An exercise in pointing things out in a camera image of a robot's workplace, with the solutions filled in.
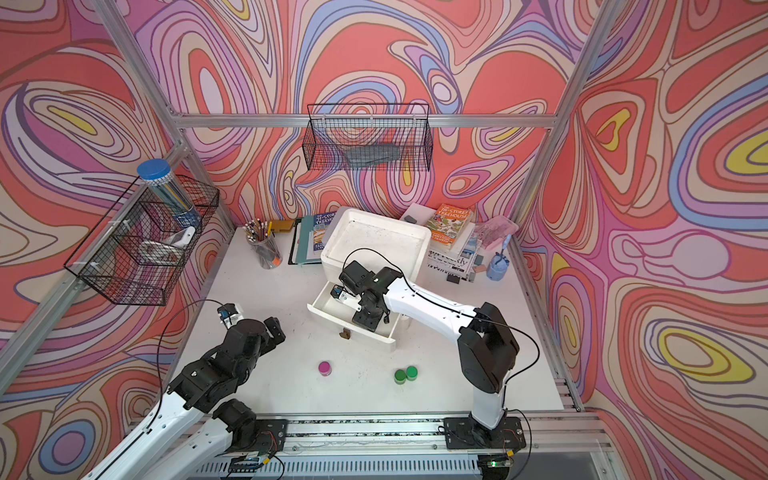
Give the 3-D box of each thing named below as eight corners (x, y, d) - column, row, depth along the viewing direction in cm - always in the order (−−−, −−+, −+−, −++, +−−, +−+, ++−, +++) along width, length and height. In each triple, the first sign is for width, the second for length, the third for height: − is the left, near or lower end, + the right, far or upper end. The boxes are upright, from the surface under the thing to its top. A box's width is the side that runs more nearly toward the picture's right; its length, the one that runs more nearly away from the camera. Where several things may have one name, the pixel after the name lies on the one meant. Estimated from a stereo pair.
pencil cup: (255, 269, 108) (238, 238, 96) (262, 250, 114) (246, 219, 102) (279, 269, 108) (264, 238, 96) (284, 250, 114) (271, 219, 102)
